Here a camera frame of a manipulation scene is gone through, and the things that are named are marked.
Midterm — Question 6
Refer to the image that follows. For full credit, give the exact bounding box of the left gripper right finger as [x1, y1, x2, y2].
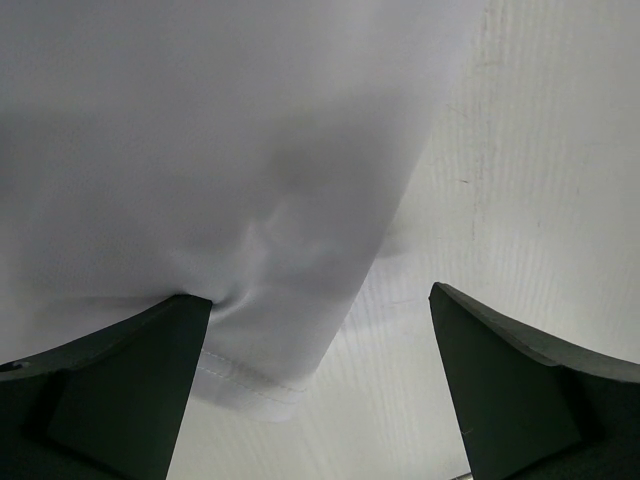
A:
[429, 283, 639, 479]

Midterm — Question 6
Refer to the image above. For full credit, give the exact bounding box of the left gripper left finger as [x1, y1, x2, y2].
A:
[1, 295, 212, 479]

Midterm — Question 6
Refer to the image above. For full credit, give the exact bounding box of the white t shirt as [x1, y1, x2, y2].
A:
[1, 1, 483, 422]

